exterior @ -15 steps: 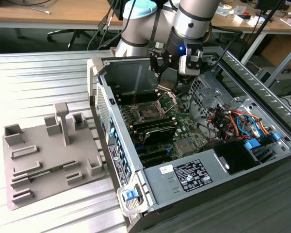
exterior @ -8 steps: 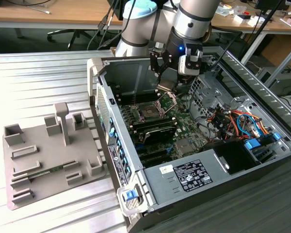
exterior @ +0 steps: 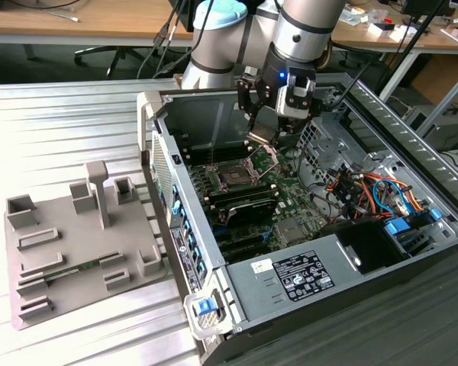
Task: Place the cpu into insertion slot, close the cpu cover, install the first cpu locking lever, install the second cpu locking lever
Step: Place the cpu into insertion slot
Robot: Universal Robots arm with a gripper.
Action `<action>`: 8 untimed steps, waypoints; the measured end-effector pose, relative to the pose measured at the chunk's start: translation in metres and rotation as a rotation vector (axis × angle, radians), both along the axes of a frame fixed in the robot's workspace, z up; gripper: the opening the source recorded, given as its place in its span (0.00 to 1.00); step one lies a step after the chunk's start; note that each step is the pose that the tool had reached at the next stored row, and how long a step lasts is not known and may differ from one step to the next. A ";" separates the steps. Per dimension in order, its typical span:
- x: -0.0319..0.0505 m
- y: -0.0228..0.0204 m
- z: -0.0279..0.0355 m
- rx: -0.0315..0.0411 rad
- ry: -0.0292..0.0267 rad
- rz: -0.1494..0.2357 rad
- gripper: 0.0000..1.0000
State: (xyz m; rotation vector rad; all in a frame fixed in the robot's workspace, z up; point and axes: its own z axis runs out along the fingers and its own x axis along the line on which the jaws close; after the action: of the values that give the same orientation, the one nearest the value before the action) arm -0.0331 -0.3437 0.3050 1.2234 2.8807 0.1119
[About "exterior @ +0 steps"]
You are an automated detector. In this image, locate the silver CPU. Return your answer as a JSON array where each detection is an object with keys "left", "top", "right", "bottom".
[{"left": 247, "top": 125, "right": 279, "bottom": 148}]

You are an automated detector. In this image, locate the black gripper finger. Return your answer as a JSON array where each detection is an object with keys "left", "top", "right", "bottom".
[
  {"left": 237, "top": 71, "right": 263, "bottom": 133},
  {"left": 273, "top": 113, "right": 311, "bottom": 145}
]

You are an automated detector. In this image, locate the black serial label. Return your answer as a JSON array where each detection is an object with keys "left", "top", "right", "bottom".
[{"left": 169, "top": 227, "right": 207, "bottom": 291}]

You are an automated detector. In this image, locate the black expansion slot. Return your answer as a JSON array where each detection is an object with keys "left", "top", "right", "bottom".
[
  {"left": 215, "top": 228, "right": 270, "bottom": 249},
  {"left": 221, "top": 239, "right": 274, "bottom": 262}
]

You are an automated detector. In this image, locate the grey computer tower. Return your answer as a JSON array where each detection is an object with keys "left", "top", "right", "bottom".
[{"left": 402, "top": 104, "right": 458, "bottom": 152}]

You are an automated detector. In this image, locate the orange wire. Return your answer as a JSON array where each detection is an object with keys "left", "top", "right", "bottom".
[{"left": 360, "top": 172, "right": 433, "bottom": 214}]

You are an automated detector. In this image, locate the grey power supply unit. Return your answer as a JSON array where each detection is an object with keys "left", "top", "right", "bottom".
[{"left": 224, "top": 233, "right": 362, "bottom": 323}]

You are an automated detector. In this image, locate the green RAM stick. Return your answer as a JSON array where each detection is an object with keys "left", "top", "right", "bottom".
[{"left": 41, "top": 258, "right": 104, "bottom": 282}]

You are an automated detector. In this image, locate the small white box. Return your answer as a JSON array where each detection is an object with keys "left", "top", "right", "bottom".
[{"left": 368, "top": 21, "right": 410, "bottom": 42}]

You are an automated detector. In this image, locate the small white sticker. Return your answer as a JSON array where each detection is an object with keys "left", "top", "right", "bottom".
[{"left": 250, "top": 258, "right": 274, "bottom": 274}]

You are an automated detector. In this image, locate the blue disk carrier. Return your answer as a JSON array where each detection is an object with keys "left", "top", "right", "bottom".
[{"left": 385, "top": 217, "right": 408, "bottom": 239}]

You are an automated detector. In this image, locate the black graphics card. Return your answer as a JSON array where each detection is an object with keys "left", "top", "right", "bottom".
[{"left": 213, "top": 197, "right": 279, "bottom": 230}]

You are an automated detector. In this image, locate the grey PC case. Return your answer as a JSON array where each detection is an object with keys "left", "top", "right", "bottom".
[{"left": 136, "top": 72, "right": 458, "bottom": 366}]

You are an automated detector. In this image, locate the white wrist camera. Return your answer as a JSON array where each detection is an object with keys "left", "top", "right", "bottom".
[{"left": 275, "top": 65, "right": 317, "bottom": 118}]

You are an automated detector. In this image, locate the CPU socket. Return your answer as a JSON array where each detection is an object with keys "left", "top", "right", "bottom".
[{"left": 207, "top": 159, "right": 263, "bottom": 191}]

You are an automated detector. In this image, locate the brown cardboard box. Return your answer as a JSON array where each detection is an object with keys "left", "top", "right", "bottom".
[{"left": 411, "top": 56, "right": 458, "bottom": 111}]

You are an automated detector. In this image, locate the blue wire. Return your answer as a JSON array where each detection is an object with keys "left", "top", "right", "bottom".
[{"left": 372, "top": 178, "right": 411, "bottom": 215}]

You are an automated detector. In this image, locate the black RAM slot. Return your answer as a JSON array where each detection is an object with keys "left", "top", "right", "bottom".
[
  {"left": 209, "top": 188, "right": 280, "bottom": 205},
  {"left": 207, "top": 181, "right": 278, "bottom": 199}
]

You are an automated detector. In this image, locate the black rating label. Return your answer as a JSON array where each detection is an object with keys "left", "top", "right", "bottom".
[{"left": 273, "top": 249, "right": 335, "bottom": 302}]

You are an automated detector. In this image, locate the wooden desk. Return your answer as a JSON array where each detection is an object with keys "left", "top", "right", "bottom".
[
  {"left": 330, "top": 0, "right": 458, "bottom": 127},
  {"left": 0, "top": 0, "right": 195, "bottom": 83}
]

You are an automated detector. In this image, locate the black office chair base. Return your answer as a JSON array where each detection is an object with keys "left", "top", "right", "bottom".
[{"left": 74, "top": 44, "right": 153, "bottom": 79}]

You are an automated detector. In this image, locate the black plastic air duct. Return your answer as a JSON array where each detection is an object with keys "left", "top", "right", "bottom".
[{"left": 320, "top": 220, "right": 411, "bottom": 276}]

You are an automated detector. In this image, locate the grey parts rack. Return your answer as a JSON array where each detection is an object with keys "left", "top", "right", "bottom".
[{"left": 3, "top": 159, "right": 175, "bottom": 332}]

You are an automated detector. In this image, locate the black USB cable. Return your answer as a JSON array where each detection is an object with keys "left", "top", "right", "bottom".
[{"left": 137, "top": 0, "right": 184, "bottom": 79}]

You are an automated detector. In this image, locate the perforated metal drive cage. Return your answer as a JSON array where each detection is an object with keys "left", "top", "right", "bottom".
[{"left": 295, "top": 89, "right": 367, "bottom": 188}]

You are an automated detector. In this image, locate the green motherboard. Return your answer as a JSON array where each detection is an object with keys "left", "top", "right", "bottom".
[{"left": 186, "top": 150, "right": 329, "bottom": 264}]

